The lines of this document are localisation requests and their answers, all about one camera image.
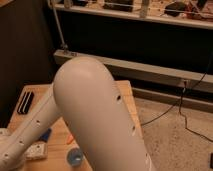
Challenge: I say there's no blue sponge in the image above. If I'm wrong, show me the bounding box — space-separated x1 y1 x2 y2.
38 128 52 142

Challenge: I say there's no metal pole stand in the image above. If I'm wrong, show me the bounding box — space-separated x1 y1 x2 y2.
50 0 77 57

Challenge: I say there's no orange toy carrot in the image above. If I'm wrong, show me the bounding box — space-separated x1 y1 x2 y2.
66 134 74 145

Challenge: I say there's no wooden shelf with clutter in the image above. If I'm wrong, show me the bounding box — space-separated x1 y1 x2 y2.
48 0 213 30

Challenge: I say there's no white plastic bottle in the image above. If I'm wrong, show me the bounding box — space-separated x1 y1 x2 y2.
26 142 47 160

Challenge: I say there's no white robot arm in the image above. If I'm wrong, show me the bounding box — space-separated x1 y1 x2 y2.
0 57 156 171

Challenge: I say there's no blue cup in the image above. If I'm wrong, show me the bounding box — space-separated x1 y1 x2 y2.
67 148 83 167

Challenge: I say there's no black cable on floor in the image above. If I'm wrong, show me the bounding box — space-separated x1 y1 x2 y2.
139 49 213 144

